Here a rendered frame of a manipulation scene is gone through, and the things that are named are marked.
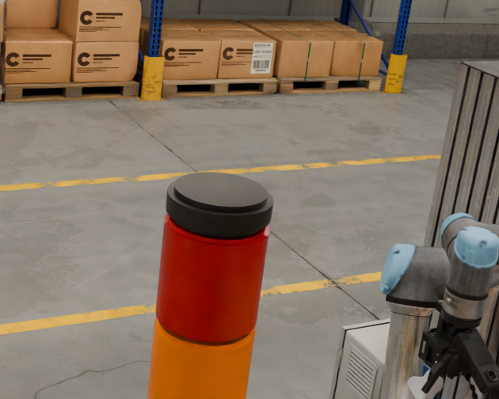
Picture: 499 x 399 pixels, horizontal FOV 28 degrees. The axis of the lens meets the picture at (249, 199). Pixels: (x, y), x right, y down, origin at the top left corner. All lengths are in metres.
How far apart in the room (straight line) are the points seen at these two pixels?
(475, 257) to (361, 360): 1.00
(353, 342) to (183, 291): 2.26
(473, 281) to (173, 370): 1.31
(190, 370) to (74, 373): 4.25
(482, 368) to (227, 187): 1.37
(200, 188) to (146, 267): 5.29
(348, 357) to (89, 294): 2.87
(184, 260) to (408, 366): 1.79
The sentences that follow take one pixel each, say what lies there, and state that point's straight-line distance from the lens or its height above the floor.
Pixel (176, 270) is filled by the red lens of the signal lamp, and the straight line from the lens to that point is 0.46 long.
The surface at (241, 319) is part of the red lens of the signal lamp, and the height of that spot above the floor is 2.28.
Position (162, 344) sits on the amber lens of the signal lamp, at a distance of 0.48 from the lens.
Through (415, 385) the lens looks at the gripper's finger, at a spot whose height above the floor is 1.57.
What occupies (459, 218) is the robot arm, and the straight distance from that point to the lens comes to 1.88.
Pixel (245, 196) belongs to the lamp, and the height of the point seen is 2.34.
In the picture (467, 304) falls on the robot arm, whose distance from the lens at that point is 1.78.
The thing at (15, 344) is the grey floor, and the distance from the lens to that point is 4.94.
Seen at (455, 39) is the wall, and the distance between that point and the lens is 12.39.
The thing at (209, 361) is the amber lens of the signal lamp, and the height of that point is 2.26.
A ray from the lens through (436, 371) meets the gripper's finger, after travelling 1.82.
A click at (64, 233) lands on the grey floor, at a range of 6.11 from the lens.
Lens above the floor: 2.50
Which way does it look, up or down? 21 degrees down
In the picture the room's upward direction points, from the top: 7 degrees clockwise
